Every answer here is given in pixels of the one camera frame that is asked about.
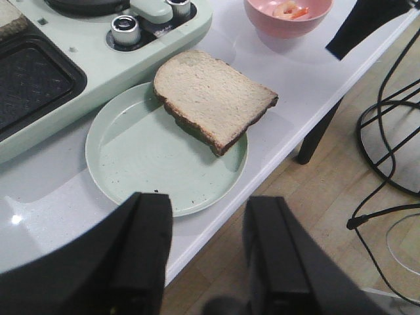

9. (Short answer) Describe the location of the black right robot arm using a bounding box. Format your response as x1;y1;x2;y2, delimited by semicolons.
325;0;419;60

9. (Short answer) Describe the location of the pink bowl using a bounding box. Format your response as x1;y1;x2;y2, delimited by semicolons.
243;1;333;39

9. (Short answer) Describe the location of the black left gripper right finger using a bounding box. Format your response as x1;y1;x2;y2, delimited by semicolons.
203;196;386;314

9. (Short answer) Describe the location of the black round frying pan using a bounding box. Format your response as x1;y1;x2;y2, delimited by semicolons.
46;0;130;16

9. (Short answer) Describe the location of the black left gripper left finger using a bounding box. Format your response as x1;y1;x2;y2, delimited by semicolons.
1;193;173;314

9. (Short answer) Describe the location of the large orange shrimp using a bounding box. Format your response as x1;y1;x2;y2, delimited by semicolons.
272;1;309;20

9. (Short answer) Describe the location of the silver control knob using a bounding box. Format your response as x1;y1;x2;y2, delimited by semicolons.
111;15;141;46
166;0;191;22

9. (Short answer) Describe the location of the green round plate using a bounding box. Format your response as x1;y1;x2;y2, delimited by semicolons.
85;83;248;217

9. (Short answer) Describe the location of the left silver control knob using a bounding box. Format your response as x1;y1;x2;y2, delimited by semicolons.
111;15;141;46

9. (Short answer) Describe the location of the black table leg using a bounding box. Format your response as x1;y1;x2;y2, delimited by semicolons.
297;98;343;165

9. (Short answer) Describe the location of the green pan handle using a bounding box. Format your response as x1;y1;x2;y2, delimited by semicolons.
127;0;173;24

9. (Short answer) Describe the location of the bread slice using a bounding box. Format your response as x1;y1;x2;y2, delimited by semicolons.
1;0;28;41
153;50;278;156

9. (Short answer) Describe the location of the right silver control knob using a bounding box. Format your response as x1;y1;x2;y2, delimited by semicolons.
166;0;191;22

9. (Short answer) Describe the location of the black cable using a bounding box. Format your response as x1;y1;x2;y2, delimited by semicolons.
346;6;420;306

